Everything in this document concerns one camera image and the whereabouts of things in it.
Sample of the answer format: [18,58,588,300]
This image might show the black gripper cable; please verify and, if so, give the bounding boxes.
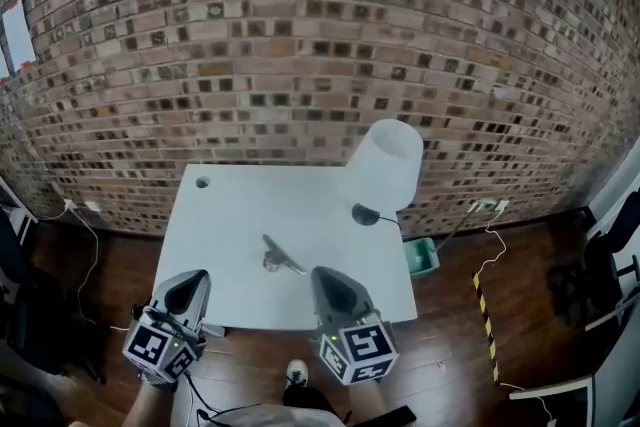
[184,372,224,419]

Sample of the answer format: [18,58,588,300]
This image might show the person's right white shoe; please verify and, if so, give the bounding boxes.
[284,359,309,389]

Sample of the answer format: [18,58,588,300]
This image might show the white shelf unit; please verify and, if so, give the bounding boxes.
[0,174,39,246]

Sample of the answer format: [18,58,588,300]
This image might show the person's grey shirt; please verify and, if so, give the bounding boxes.
[197,403,346,427]

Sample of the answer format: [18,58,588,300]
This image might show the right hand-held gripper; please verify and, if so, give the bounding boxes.
[309,265,401,386]

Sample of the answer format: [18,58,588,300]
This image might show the white wall power adapter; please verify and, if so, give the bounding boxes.
[473,197,511,212]

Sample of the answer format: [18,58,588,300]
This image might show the black chair armrest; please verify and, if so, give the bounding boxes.
[369,406,417,427]

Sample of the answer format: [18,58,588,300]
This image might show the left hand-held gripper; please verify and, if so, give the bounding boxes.
[122,268,212,386]

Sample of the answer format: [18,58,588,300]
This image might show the person's black trousers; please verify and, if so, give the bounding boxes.
[282,384,346,416]

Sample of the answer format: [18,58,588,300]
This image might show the window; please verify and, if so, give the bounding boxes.
[0,0,36,76]

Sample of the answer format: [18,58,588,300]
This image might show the white table lamp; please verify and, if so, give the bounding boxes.
[337,118,424,227]

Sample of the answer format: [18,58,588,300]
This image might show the white side table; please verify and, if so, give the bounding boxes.
[508,354,640,427]

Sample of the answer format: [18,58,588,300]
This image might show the black office chair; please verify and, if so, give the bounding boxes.
[547,188,640,331]
[0,204,109,386]

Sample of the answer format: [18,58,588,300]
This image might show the person's left forearm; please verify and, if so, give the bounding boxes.
[122,379,176,427]

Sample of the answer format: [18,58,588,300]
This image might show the yellow black striped tape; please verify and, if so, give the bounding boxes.
[471,272,501,386]

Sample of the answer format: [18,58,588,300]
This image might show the white cable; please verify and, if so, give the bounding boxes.
[37,207,129,331]
[472,209,507,279]
[499,382,556,421]

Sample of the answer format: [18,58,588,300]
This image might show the person's right forearm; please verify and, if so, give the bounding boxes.
[347,379,386,416]

